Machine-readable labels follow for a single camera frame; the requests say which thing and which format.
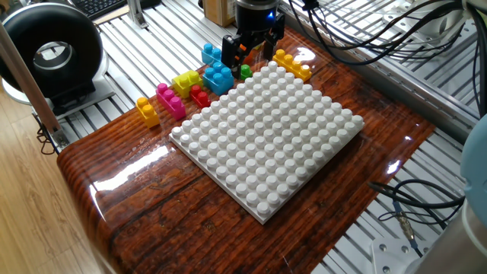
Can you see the orange tall block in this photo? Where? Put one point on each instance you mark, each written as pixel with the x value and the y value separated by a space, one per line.
pixel 250 58

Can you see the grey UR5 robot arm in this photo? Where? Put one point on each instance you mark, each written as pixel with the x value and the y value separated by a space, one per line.
pixel 475 171

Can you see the lime tall two-stud block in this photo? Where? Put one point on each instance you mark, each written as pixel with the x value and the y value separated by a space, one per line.
pixel 186 85

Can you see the cardboard box with label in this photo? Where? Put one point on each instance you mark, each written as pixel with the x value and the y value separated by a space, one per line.
pixel 218 13

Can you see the wood pattern table mat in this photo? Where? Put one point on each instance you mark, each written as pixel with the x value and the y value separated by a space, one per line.
pixel 171 213

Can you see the black keyboard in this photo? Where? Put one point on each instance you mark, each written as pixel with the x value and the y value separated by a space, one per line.
pixel 95 7

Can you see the yellow four-stud long block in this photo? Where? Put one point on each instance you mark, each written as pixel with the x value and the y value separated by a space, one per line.
pixel 293 66

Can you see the slanted aluminium bar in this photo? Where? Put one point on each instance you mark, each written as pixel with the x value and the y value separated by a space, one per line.
pixel 38 102

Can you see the blue four-stud square block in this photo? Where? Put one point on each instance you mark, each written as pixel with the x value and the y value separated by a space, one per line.
pixel 218 81

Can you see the magenta three-stud block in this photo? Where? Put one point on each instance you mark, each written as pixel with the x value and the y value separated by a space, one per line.
pixel 173 106

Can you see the green two-stud block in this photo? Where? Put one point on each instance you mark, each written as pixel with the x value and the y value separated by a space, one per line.
pixel 246 72

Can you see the white device base plate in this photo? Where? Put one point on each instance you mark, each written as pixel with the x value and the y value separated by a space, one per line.
pixel 102 95

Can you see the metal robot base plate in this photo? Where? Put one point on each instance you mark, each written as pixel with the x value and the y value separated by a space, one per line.
pixel 392 255

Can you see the white studded baseplate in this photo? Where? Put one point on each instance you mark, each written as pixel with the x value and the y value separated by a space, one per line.
pixel 266 144

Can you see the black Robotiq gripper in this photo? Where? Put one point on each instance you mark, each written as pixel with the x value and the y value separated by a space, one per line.
pixel 255 15

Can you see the aluminium post bracket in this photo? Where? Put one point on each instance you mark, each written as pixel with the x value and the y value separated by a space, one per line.
pixel 136 13

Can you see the red two-stud block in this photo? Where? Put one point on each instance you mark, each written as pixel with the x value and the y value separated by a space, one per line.
pixel 201 99

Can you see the yellow two-stud block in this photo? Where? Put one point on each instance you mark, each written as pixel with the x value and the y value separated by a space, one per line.
pixel 149 116

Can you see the blue three-stud long block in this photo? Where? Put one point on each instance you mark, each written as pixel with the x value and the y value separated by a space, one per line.
pixel 209 55

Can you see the white plastic housing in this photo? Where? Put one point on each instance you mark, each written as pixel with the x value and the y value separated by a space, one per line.
pixel 437 23

